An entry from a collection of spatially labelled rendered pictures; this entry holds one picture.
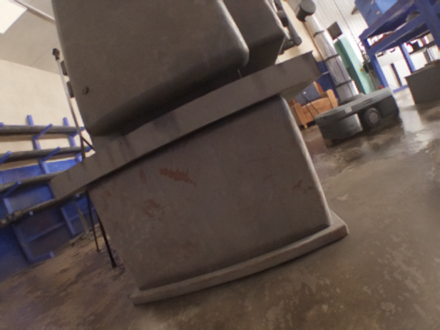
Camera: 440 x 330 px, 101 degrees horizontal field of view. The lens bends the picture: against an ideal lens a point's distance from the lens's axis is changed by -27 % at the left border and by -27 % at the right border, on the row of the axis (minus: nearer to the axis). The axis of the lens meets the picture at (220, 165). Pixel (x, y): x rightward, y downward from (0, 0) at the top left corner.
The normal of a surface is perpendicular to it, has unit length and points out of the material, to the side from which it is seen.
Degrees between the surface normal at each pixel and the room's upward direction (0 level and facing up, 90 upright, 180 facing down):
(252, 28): 90
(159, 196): 90
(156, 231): 90
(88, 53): 90
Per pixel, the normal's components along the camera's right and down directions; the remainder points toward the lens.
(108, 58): -0.11, 0.11
